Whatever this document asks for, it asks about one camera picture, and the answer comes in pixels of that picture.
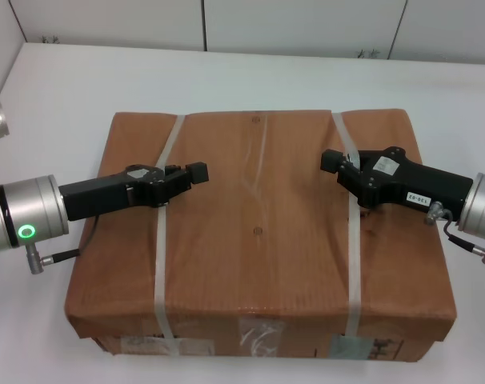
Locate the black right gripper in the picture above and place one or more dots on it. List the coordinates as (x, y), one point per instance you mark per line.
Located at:
(418, 184)

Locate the brown cardboard box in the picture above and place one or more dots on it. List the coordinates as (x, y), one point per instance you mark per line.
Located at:
(258, 256)

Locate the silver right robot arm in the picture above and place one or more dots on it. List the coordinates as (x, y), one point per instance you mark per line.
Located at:
(482, 208)

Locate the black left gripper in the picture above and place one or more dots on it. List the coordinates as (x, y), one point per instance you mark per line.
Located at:
(106, 190)

